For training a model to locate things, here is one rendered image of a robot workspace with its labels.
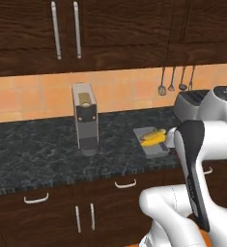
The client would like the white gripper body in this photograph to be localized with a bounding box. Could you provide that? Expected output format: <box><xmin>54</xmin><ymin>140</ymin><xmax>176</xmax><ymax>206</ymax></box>
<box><xmin>166</xmin><ymin>126</ymin><xmax>178</xmax><ymax>150</ymax></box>

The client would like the yellow banana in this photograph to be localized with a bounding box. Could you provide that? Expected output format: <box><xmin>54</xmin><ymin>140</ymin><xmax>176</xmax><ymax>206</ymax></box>
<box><xmin>140</xmin><ymin>133</ymin><xmax>167</xmax><ymax>149</ymax></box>
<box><xmin>139</xmin><ymin>128</ymin><xmax>168</xmax><ymax>141</ymax></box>

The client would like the silver toaster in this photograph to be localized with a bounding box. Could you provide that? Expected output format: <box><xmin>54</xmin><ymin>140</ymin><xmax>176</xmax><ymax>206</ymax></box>
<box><xmin>172</xmin><ymin>89</ymin><xmax>213</xmax><ymax>123</ymax></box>

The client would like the hanging metal whisk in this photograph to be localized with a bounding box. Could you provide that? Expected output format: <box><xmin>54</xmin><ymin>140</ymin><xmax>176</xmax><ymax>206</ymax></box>
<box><xmin>157</xmin><ymin>66</ymin><xmax>168</xmax><ymax>96</ymax></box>

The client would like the hanging metal spatula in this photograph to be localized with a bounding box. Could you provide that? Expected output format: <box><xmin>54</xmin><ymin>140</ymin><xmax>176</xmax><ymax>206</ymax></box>
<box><xmin>167</xmin><ymin>66</ymin><xmax>177</xmax><ymax>93</ymax></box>

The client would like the hanging metal ladle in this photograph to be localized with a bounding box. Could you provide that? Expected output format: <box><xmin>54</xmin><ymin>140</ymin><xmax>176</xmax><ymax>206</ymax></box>
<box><xmin>178</xmin><ymin>66</ymin><xmax>188</xmax><ymax>92</ymax></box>

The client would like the hanging metal fork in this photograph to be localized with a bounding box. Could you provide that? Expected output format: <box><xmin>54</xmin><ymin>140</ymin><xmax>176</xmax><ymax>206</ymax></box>
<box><xmin>187</xmin><ymin>65</ymin><xmax>197</xmax><ymax>92</ymax></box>

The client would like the dark wood drawer front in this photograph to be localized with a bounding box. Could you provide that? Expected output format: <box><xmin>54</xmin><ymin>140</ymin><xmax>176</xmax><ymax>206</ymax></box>
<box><xmin>0</xmin><ymin>183</ymin><xmax>76</xmax><ymax>214</ymax></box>
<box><xmin>201</xmin><ymin>158</ymin><xmax>227</xmax><ymax>186</ymax></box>
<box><xmin>72</xmin><ymin>167</ymin><xmax>187</xmax><ymax>205</ymax></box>

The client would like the grey coffee machine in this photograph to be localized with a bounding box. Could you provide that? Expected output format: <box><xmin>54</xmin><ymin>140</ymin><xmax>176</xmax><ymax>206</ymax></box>
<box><xmin>71</xmin><ymin>82</ymin><xmax>100</xmax><ymax>157</ymax></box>

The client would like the dark wood base cupboard door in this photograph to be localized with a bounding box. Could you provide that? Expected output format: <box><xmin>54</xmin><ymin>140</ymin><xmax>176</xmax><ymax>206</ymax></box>
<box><xmin>84</xmin><ymin>192</ymin><xmax>153</xmax><ymax>247</ymax></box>
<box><xmin>0</xmin><ymin>203</ymin><xmax>88</xmax><ymax>247</ymax></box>

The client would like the short silver cupboard handle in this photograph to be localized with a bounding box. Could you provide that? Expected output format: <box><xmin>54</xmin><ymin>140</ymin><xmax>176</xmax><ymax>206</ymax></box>
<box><xmin>89</xmin><ymin>203</ymin><xmax>97</xmax><ymax>232</ymax></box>
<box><xmin>74</xmin><ymin>205</ymin><xmax>82</xmax><ymax>233</ymax></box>

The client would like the dark wood wall cupboard door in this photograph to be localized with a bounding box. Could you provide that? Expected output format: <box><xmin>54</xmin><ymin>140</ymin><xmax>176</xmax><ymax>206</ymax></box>
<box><xmin>167</xmin><ymin>0</ymin><xmax>227</xmax><ymax>68</ymax></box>
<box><xmin>0</xmin><ymin>0</ymin><xmax>68</xmax><ymax>78</ymax></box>
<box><xmin>66</xmin><ymin>0</ymin><xmax>170</xmax><ymax>73</ymax></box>

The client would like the long silver cupboard handle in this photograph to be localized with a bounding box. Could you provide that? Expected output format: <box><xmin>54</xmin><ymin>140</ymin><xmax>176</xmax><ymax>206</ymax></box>
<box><xmin>72</xmin><ymin>1</ymin><xmax>83</xmax><ymax>60</ymax></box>
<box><xmin>50</xmin><ymin>1</ymin><xmax>63</xmax><ymax>61</ymax></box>

